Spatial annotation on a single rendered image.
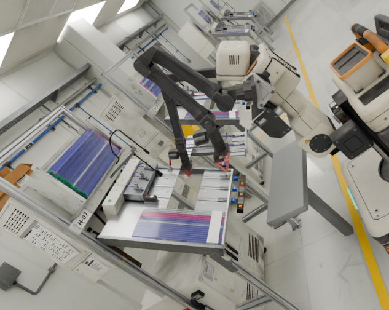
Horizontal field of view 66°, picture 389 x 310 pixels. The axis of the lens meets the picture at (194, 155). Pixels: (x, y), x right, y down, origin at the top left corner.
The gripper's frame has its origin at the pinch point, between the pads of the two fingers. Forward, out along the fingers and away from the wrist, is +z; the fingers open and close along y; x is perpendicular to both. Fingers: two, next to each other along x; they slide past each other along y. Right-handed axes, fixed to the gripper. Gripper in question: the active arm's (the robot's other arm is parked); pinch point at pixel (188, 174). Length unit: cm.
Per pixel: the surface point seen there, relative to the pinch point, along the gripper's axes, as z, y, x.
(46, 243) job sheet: 1, 60, -77
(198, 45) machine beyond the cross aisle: 13, -440, -68
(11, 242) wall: 58, 11, -178
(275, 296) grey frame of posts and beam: 37, 64, 54
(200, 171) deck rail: 3.1, -7.9, 6.6
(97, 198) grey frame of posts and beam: -15, 39, -47
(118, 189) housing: -10.8, 26.4, -39.1
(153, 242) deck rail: -1, 60, -8
